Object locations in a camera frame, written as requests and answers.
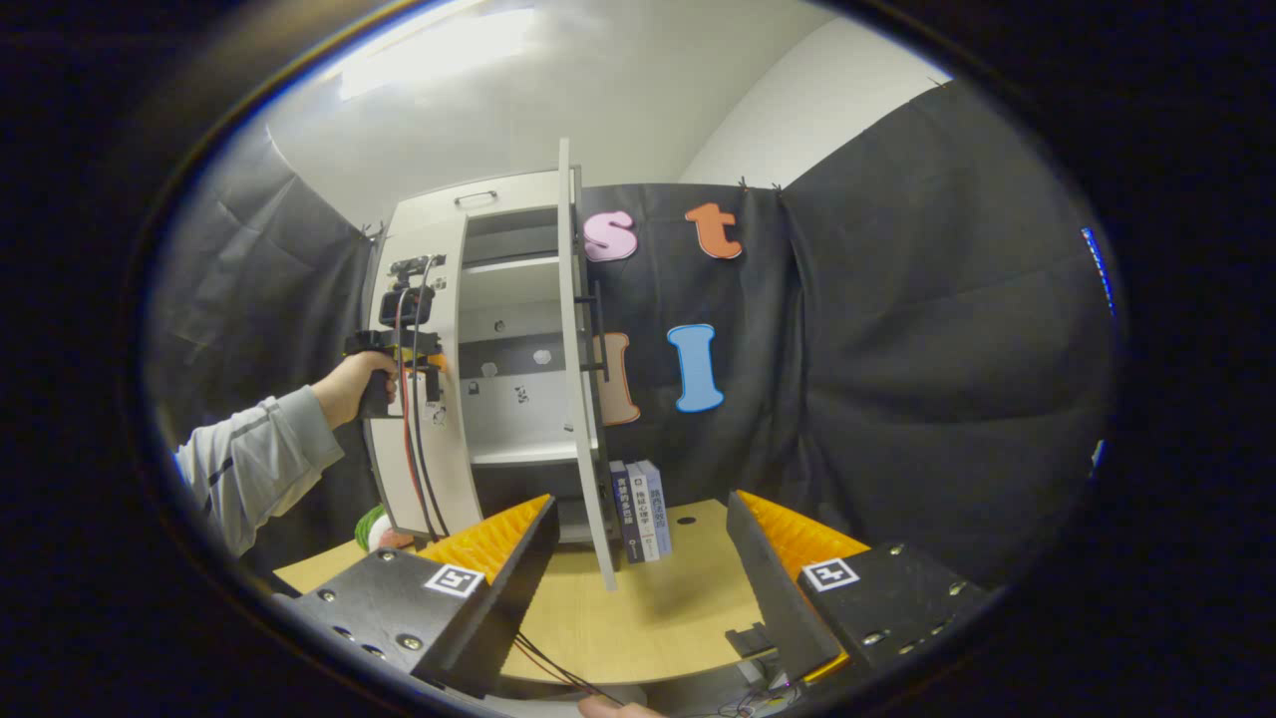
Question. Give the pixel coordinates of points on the light blue book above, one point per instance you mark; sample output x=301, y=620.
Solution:
x=660, y=499

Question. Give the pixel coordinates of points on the white double-door shoe cabinet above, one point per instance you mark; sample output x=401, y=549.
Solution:
x=429, y=204

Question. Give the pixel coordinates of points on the watermelon slice toy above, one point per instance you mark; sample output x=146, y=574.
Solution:
x=371, y=527

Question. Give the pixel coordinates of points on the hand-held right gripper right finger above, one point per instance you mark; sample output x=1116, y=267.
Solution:
x=773, y=588

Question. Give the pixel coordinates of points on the white book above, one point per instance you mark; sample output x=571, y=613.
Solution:
x=643, y=519

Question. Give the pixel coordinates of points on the white cabinet shelf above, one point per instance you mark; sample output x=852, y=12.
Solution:
x=508, y=279
x=518, y=454

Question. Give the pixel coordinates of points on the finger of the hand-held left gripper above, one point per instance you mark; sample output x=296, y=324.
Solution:
x=429, y=364

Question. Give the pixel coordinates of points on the black backdrop cloth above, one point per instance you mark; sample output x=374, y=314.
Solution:
x=897, y=349

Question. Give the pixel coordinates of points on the white cabinet door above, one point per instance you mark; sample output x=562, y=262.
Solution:
x=454, y=429
x=580, y=419

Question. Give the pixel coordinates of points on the navy book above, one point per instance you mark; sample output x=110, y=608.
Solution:
x=623, y=509

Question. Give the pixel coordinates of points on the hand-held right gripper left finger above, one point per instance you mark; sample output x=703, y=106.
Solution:
x=513, y=598

